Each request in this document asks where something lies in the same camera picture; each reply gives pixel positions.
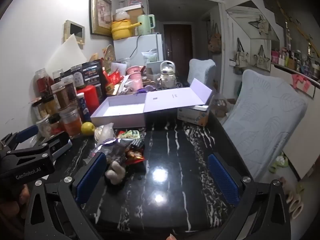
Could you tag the lavender sachet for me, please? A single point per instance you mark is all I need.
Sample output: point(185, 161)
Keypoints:
point(150, 88)

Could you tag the clear bag with glass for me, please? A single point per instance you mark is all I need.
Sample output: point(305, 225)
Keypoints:
point(219, 105)

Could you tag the small red snack packet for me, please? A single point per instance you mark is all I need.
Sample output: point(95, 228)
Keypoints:
point(135, 157)

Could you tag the gold cardboard sheet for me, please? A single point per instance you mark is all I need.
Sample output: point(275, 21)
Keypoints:
point(115, 90)

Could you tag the brown hanging bag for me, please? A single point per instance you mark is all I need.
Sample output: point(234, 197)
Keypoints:
point(215, 41)

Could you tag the white paper sheet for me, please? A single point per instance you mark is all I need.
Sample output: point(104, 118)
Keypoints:
point(118, 67)

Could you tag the blue tablet tube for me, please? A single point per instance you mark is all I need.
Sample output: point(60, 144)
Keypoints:
point(82, 107)

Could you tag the clear purple-topped packet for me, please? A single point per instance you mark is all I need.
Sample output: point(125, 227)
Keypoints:
point(115, 151)

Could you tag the yellow enamel pot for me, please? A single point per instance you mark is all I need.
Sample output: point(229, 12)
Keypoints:
point(121, 31)

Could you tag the round woven mat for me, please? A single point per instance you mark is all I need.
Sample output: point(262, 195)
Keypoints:
point(109, 55)

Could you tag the row of small bottles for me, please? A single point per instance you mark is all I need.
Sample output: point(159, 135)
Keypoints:
point(295, 62)

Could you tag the green and white pouch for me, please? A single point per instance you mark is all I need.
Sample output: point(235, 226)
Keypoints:
point(150, 56)

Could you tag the group of glass jars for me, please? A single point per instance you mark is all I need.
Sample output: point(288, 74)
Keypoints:
point(60, 95)

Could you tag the pink bow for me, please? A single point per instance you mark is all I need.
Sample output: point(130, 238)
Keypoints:
point(300, 81)

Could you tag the chair with pale blue cover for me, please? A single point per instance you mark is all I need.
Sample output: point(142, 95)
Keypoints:
point(265, 115)
point(201, 71)

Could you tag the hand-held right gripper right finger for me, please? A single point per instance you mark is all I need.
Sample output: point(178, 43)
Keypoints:
point(222, 177)

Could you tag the gold framed picture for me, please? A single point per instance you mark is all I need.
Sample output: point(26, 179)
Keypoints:
point(101, 12)

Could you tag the white box of bottles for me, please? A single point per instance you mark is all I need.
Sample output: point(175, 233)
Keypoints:
point(152, 71)

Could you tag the person's left hand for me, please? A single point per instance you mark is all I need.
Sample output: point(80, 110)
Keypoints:
point(17, 202)

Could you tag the beige slippers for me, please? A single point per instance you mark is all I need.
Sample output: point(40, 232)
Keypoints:
point(295, 202)

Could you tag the beige wall intercom panel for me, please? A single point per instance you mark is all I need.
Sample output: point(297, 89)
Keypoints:
point(75, 31)

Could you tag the green snack packet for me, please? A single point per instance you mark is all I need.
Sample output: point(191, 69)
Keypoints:
point(131, 134)

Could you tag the red cylinder canister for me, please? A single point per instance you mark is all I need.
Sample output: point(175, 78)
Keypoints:
point(87, 100)

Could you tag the white foam board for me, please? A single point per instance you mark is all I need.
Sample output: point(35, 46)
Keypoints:
point(67, 55)

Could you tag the dark wooden door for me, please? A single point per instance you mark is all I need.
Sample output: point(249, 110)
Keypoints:
point(178, 47)

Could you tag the pale green electric kettle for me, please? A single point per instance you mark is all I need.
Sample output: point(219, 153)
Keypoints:
point(144, 25)

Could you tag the yellow lemon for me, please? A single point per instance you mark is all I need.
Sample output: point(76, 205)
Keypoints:
point(88, 128)

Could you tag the white plush toy checked cloth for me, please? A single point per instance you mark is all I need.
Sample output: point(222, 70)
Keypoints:
point(115, 172)

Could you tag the green slippers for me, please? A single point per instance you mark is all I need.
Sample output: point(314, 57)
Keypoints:
point(278, 162)

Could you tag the beige tote bag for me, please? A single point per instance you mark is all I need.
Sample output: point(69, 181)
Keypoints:
point(242, 57)
point(262, 60)

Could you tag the plastic bag with white contents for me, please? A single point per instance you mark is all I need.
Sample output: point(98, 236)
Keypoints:
point(122, 15)

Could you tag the grey bowl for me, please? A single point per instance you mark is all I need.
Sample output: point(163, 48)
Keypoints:
point(122, 62)

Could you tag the lavender gift box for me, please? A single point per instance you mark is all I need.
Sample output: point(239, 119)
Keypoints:
point(170, 100)

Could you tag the pink cup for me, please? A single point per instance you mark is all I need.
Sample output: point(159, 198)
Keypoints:
point(136, 82)

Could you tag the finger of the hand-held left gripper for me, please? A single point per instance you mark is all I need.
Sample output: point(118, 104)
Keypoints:
point(30, 151)
point(25, 132)

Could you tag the wooden board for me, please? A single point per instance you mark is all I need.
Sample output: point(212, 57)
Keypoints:
point(93, 57)

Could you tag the brown cardboard box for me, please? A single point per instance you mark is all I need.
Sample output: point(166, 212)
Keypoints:
point(136, 12)

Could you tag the white fridge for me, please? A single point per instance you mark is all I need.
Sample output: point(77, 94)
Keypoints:
point(147, 45)

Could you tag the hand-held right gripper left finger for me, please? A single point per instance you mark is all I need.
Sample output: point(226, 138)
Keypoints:
point(91, 177)

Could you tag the blue and white carton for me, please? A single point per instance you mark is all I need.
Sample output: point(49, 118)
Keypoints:
point(192, 116)

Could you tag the pink tub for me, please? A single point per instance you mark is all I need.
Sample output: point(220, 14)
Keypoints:
point(133, 70)

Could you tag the large red foil bag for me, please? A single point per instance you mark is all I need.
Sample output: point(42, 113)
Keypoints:
point(115, 77)

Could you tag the black coffee bag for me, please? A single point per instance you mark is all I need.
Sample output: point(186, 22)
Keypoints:
point(91, 77)

